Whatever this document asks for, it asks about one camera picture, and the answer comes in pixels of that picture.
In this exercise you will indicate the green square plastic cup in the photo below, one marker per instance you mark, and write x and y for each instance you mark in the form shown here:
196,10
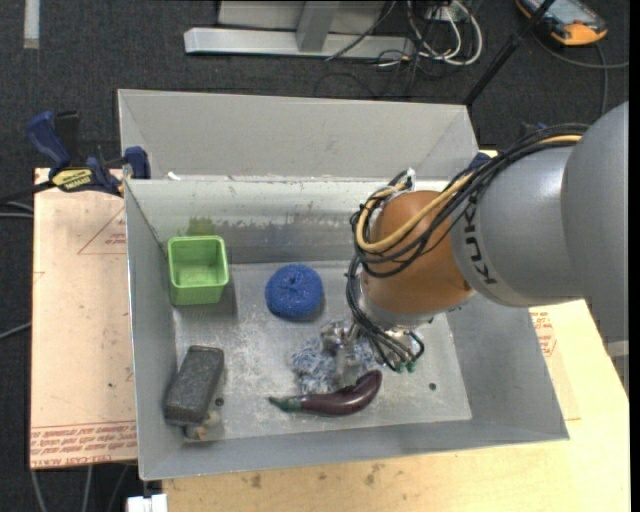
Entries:
197,280

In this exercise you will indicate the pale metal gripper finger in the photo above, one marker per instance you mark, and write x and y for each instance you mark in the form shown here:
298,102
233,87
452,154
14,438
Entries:
341,365
354,374

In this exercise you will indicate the grey metal bin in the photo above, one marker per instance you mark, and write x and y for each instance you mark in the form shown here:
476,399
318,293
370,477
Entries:
280,145

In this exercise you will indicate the blue and white cloth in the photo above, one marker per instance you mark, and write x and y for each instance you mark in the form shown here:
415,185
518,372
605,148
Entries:
312,367

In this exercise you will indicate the brown cardboard board, red print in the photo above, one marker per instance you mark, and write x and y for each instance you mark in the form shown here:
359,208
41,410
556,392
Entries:
80,320

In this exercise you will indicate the blue round scrubber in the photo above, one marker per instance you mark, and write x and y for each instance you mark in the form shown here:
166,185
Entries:
294,292

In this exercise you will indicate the dark green flat block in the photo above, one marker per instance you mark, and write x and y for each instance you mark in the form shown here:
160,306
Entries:
194,382

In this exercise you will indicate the purple toy eggplant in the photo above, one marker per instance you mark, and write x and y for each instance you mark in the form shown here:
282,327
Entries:
340,402

